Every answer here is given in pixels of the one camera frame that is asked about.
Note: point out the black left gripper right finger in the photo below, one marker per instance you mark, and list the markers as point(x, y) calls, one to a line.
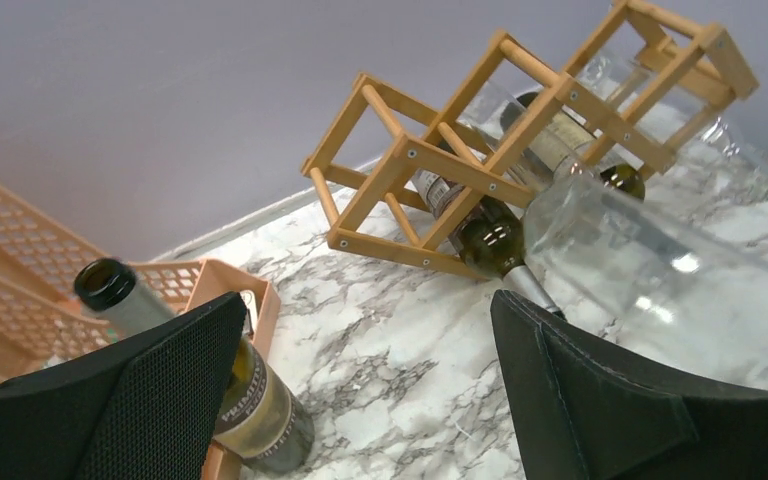
point(585, 408)

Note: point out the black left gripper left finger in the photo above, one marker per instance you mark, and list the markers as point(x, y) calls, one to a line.
point(142, 408)

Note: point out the dark labelled wine bottle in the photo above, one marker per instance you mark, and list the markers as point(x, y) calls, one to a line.
point(490, 238)

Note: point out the small clear glass bottle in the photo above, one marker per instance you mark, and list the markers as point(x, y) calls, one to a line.
point(681, 297)

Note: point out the dark green wine bottle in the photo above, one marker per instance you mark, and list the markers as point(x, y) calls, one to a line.
point(559, 149)

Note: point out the green wine bottle gold label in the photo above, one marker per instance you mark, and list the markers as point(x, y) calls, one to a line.
point(260, 419)

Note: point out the wooden lattice wine rack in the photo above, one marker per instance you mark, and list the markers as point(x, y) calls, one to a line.
point(367, 212)

